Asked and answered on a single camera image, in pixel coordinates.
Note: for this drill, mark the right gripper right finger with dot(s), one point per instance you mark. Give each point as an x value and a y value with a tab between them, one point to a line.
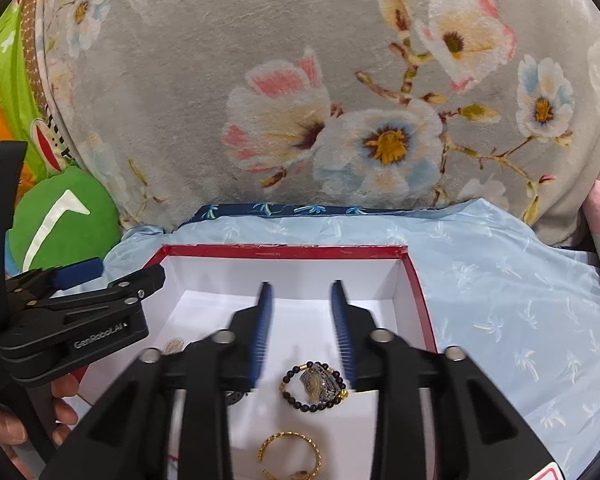
438	415

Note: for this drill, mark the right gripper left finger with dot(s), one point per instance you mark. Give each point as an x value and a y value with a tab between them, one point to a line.
126	434

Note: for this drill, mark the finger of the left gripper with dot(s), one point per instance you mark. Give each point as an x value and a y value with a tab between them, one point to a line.
134	287
66	277

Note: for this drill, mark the silver wrist watch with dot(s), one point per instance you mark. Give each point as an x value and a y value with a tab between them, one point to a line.
321	384

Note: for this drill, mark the gold twisted bangle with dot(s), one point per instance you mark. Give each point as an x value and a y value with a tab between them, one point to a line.
290	455

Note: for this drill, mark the gold pearl drop earring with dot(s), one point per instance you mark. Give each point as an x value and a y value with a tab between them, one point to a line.
174	345

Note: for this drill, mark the left hand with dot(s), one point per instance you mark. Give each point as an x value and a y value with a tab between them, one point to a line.
34	419

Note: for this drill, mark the green plush pillow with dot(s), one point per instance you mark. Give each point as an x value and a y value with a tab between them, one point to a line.
64	219

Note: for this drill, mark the light blue palm cloth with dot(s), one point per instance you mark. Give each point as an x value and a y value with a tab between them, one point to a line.
527	313

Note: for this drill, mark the red open box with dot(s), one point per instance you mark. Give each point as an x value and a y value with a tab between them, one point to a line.
206	284

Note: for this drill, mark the colourful cartoon bedsheet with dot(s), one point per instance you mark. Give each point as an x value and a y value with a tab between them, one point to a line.
26	113

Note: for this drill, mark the grey floral blanket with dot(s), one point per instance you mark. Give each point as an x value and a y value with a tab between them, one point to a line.
388	104

